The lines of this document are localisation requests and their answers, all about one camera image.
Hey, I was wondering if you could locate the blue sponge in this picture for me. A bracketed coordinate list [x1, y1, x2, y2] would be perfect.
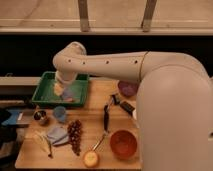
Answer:
[62, 88, 74, 102]

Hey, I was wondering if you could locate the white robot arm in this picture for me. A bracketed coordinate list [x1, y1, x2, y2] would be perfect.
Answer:
[53, 42, 213, 171]

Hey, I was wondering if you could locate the blue plastic cup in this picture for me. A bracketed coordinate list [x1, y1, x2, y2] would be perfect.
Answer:
[53, 106, 67, 123]

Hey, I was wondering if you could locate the metal cup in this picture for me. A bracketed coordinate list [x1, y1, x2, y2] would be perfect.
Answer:
[33, 110, 49, 125]

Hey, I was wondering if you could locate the green plastic tray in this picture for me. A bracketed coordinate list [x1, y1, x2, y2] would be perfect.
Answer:
[32, 71, 89, 108]

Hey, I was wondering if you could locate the bunch of red grapes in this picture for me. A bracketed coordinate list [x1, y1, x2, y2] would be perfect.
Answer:
[67, 120, 82, 156]

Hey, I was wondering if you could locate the blue folded cloth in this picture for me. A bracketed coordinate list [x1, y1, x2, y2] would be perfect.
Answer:
[47, 126, 68, 146]

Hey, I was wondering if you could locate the blue object on shelf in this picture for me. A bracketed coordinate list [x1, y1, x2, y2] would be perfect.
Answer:
[3, 109, 23, 126]

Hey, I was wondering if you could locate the purple bowl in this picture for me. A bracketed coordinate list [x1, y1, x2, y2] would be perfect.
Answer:
[118, 81, 139, 97]

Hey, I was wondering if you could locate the black rectangular block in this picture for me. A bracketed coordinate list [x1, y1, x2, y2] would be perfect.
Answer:
[120, 101, 135, 115]

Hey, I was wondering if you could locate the yellow smiley ball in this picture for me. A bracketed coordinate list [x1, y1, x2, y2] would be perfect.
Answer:
[83, 151, 99, 168]

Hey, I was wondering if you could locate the orange bowl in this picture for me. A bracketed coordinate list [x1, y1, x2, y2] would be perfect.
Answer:
[110, 130, 137, 160]

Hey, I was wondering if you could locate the black handled brush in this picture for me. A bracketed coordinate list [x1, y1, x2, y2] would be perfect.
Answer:
[104, 94, 120, 132]

